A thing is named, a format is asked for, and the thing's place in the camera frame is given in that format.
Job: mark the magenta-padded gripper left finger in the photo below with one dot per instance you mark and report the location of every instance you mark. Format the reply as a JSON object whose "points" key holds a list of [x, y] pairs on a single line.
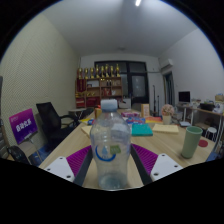
{"points": [[59, 166]]}

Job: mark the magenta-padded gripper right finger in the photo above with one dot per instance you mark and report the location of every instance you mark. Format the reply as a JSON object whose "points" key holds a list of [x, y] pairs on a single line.
{"points": [[165, 166]]}

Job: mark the clear plastic water bottle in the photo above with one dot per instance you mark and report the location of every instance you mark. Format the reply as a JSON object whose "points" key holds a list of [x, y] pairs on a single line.
{"points": [[110, 150]]}

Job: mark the green plastic cup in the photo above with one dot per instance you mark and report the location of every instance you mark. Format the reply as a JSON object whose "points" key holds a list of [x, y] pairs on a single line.
{"points": [[191, 143]]}

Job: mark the pale yellow notebook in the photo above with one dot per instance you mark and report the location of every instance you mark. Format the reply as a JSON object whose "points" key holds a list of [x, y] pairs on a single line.
{"points": [[165, 128]]}

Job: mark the teal notebook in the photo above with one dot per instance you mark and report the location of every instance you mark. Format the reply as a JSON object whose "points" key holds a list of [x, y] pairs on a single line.
{"points": [[141, 130]]}

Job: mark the flat round red coaster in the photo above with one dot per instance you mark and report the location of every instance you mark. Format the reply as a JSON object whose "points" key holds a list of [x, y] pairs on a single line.
{"points": [[204, 143]]}

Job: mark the cream notebook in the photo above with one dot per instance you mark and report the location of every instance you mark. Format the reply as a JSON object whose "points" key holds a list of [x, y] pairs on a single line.
{"points": [[86, 130]]}

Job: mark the black office chair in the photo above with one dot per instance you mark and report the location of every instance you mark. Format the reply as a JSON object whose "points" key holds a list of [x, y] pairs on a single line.
{"points": [[50, 121]]}

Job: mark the orange book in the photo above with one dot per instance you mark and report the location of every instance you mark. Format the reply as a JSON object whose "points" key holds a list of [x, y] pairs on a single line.
{"points": [[154, 119]]}

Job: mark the blue book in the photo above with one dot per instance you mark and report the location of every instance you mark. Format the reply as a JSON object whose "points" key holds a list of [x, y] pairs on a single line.
{"points": [[136, 120]]}

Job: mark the purple sign board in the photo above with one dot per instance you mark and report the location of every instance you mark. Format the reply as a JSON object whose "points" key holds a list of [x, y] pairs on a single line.
{"points": [[22, 126]]}

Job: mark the pink flowers in white pot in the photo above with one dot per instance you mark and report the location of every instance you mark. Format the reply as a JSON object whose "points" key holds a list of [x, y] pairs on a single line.
{"points": [[167, 110]]}

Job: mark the small orange carton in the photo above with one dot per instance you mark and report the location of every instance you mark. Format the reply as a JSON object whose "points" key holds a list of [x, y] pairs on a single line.
{"points": [[145, 110]]}

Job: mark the pink patterned box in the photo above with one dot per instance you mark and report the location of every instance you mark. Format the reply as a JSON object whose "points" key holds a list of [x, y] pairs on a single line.
{"points": [[130, 114]]}

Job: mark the yellow gift box red ribbon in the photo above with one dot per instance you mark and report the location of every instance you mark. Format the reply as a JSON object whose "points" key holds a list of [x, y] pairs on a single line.
{"points": [[97, 113]]}

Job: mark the black tripod stand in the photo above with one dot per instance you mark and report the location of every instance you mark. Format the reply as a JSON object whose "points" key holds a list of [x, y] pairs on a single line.
{"points": [[156, 100]]}

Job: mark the long wooden side desk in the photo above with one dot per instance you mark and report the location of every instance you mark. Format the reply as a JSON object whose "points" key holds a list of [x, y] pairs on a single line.
{"points": [[206, 113]]}

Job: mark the black computer monitor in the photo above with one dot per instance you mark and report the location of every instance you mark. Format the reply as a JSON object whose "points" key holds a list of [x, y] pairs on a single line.
{"points": [[184, 96]]}

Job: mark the black device on desk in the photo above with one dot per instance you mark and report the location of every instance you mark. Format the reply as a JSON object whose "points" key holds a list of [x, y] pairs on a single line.
{"points": [[207, 106]]}

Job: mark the wooden shelf unit with trophies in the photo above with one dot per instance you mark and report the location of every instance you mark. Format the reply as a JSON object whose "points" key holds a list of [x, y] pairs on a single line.
{"points": [[96, 90]]}

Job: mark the black-framed glass door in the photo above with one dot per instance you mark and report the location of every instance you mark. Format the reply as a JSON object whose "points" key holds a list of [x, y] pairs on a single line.
{"points": [[138, 85]]}

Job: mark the brown cardboard box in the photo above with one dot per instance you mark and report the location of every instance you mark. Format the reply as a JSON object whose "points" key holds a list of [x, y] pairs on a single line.
{"points": [[220, 98]]}

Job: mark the ceiling tube light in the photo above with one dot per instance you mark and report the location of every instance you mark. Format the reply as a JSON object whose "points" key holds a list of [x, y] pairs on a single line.
{"points": [[138, 2]]}

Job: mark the white wall air conditioner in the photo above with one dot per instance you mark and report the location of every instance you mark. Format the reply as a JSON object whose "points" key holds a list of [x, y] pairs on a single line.
{"points": [[166, 64]]}

